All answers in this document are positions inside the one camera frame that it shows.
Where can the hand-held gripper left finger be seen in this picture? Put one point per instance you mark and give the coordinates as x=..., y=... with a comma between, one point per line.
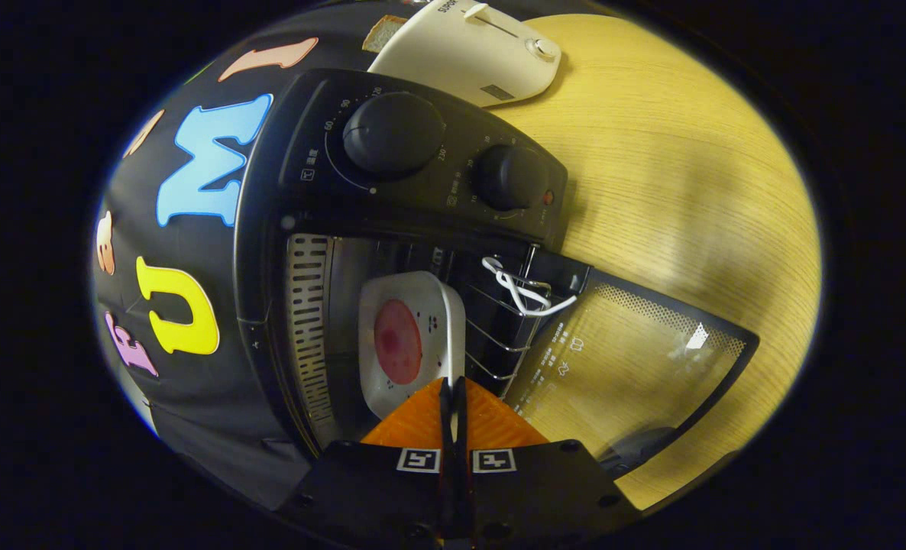
x=369, y=489

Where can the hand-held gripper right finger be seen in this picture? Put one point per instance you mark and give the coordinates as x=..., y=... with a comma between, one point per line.
x=537, y=489

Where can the pink ham slice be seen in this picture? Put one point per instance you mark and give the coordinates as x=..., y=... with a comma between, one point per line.
x=398, y=342

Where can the white square plate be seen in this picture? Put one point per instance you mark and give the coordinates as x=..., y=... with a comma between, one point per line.
x=434, y=302

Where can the black toaster oven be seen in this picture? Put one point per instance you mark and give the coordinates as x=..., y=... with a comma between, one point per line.
x=422, y=191

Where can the white toaster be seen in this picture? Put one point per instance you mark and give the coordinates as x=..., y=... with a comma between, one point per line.
x=461, y=53

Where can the bread slice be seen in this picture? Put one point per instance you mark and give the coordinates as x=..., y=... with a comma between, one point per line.
x=383, y=34

